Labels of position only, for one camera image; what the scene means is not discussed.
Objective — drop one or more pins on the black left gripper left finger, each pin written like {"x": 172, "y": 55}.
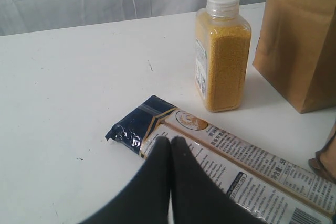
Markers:
{"x": 145, "y": 199}

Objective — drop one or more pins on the brown paper shopping bag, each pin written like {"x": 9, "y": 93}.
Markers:
{"x": 296, "y": 51}

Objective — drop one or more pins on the brown pouch with orange label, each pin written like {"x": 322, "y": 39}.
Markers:
{"x": 324, "y": 162}

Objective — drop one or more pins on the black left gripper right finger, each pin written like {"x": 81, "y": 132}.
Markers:
{"x": 195, "y": 197}

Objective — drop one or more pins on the yellow millet plastic bottle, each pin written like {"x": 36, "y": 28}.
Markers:
{"x": 222, "y": 43}

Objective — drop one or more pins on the noodle packet, navy and white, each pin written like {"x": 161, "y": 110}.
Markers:
{"x": 269, "y": 187}

